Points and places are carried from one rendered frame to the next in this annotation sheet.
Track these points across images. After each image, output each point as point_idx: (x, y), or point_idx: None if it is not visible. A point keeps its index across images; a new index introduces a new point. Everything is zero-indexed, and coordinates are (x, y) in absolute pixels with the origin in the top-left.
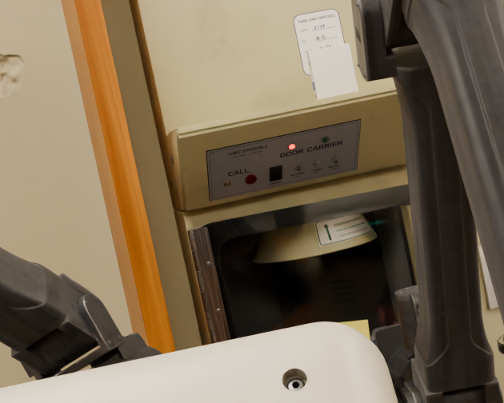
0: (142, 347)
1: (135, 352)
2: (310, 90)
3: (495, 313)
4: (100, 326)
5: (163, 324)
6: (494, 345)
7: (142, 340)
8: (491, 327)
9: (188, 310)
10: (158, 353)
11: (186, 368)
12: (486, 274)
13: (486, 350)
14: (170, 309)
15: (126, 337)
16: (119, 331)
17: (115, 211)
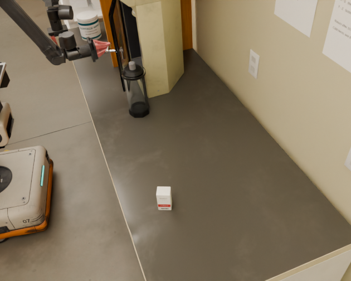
0: (67, 9)
1: (63, 9)
2: None
3: (250, 74)
4: (45, 1)
5: (101, 6)
6: (248, 83)
7: (68, 7)
8: (248, 77)
9: (201, 4)
10: (68, 11)
11: None
12: (249, 59)
13: (40, 50)
14: (199, 0)
15: (63, 5)
16: (51, 4)
17: None
